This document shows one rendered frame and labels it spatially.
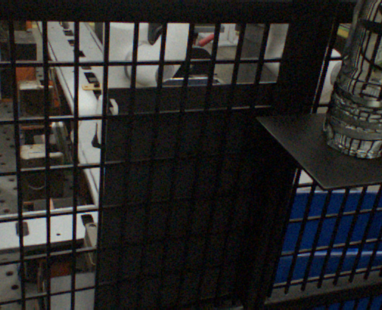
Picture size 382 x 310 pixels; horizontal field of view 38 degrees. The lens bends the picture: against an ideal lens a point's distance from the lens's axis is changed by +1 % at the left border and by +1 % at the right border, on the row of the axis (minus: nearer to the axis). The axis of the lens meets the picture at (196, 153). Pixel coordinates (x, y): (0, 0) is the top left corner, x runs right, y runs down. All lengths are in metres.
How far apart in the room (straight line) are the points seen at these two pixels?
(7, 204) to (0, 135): 0.41
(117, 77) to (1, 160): 0.86
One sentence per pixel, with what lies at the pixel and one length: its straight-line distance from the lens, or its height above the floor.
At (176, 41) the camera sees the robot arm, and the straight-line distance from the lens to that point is 1.04.
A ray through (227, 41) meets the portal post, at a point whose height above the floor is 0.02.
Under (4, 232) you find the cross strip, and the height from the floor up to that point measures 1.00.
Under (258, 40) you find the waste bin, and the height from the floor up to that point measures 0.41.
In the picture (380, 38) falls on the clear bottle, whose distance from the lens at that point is 0.48.
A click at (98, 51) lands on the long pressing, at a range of 1.93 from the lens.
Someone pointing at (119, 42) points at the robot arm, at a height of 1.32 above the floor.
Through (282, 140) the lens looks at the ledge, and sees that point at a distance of 0.52.
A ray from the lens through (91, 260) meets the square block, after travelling 0.96.
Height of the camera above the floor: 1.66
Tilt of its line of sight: 30 degrees down
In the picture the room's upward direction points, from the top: 8 degrees clockwise
